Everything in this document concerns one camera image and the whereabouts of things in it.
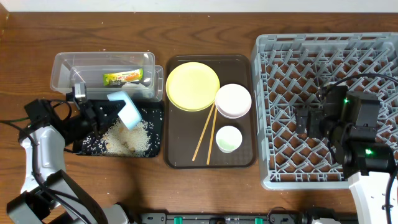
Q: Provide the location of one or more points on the yellow plate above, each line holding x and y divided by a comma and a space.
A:
192, 86

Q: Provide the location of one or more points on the clear plastic bin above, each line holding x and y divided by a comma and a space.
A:
70, 68

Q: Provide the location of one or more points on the brown serving tray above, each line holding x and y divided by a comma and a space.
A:
183, 129

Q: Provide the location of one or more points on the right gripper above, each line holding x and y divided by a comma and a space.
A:
302, 113

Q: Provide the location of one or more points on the light blue bowl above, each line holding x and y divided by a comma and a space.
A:
129, 114

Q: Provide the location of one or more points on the white rice pile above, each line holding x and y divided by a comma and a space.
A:
124, 141

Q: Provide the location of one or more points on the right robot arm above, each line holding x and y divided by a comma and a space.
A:
348, 121

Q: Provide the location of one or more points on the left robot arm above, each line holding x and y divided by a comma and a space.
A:
54, 124

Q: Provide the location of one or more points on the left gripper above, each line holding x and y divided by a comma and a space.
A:
85, 113

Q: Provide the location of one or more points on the green orange snack wrapper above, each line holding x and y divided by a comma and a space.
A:
120, 78

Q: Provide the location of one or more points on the pink bowl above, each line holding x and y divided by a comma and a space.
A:
233, 101

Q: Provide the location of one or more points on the black waste tray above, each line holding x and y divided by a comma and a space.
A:
152, 115

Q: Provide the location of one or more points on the white cup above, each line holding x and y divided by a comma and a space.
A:
228, 139

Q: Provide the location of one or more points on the left wooden chopstick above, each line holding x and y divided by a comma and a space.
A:
203, 132

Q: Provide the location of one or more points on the grey dishwasher rack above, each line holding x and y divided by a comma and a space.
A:
287, 72

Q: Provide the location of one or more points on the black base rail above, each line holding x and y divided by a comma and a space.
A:
275, 216

